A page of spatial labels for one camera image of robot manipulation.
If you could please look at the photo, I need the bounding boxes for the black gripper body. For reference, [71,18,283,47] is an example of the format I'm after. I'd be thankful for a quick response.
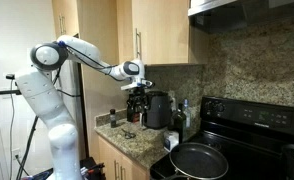
[127,87,146,113]

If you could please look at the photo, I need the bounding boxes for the metal scissors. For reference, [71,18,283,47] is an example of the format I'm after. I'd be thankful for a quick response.
[121,129,136,139]

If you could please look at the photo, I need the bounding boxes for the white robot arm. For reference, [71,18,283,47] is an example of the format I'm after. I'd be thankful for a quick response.
[15,35,152,180]

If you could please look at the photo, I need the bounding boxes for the black air fryer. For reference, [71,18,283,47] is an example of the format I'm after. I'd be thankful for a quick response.
[144,91,171,129]

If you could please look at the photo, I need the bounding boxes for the dark spice bottle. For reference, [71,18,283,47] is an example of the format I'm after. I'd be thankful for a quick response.
[110,109,116,128]

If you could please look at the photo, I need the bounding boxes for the white blue salt box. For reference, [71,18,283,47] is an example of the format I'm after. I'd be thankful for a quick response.
[163,131,179,152]

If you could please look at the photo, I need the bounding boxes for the dark green oil bottle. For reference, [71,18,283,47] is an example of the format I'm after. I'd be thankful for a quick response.
[173,103,186,143]

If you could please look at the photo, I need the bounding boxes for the clear plastic bottle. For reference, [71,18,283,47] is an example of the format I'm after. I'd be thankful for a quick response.
[183,99,191,128]

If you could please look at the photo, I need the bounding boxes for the wooden lower cabinet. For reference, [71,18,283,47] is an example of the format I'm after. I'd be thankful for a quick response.
[98,136,149,180]

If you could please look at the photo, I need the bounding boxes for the wooden cabinet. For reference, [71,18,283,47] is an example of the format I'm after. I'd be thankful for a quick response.
[51,0,210,66]
[98,136,149,180]

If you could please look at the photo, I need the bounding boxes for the black base box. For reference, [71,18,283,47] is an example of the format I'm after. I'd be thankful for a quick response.
[80,157,106,180]

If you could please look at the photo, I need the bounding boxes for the black frying pan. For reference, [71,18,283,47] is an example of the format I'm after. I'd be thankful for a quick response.
[163,142,229,180]

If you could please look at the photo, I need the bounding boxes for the wooden upper cabinet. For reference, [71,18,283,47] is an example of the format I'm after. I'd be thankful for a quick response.
[51,0,210,66]

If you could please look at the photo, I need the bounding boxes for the range hood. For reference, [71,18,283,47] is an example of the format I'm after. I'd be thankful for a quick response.
[188,0,294,34]

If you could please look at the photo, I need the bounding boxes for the black stove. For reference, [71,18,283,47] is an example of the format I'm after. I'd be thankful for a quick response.
[149,96,294,180]

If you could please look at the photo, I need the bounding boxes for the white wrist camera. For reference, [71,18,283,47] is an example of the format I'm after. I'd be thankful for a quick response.
[121,80,153,90]

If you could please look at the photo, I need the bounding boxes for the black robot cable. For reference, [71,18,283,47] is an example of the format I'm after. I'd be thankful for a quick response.
[15,115,40,180]

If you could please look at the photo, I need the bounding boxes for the wall power outlet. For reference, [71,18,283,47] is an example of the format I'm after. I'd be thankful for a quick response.
[12,148,21,160]

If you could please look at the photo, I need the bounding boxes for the camera on stand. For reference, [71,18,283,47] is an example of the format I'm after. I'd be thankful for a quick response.
[0,73,23,97]

